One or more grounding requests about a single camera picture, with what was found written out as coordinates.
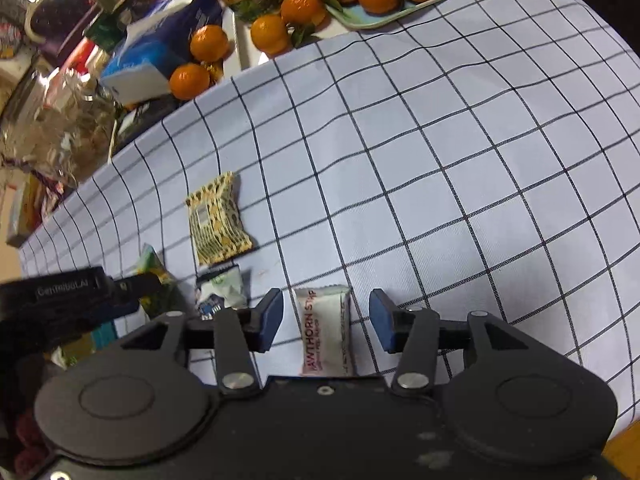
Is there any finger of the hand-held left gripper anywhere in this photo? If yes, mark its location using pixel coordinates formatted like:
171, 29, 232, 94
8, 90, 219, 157
112, 272, 168, 302
102, 297, 143, 322

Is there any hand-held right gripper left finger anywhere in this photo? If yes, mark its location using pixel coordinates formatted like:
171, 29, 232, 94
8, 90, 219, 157
117, 288, 285, 396

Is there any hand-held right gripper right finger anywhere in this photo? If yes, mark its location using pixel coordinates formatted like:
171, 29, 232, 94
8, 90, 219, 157
368, 288, 566, 396

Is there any green leaf print snack packet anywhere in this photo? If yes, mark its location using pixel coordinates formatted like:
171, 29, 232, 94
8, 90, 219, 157
136, 243, 178, 320

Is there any white snack packet red print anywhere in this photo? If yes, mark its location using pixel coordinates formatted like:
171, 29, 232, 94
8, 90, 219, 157
294, 284, 357, 379

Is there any dark blue and white snack packet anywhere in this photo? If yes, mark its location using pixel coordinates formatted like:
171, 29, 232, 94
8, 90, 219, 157
194, 266, 249, 322

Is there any tan leopard print snack packet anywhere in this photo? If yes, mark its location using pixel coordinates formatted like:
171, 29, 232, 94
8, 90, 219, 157
185, 170, 255, 267

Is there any blue checked tablecloth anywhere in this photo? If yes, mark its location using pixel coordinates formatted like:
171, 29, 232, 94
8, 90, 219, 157
19, 0, 640, 451

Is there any blue and white tissue pack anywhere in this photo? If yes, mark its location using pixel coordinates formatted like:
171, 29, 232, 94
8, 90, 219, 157
99, 0, 224, 107

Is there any teal fruit tray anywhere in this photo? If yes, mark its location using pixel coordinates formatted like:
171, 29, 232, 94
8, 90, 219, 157
324, 0, 499, 31

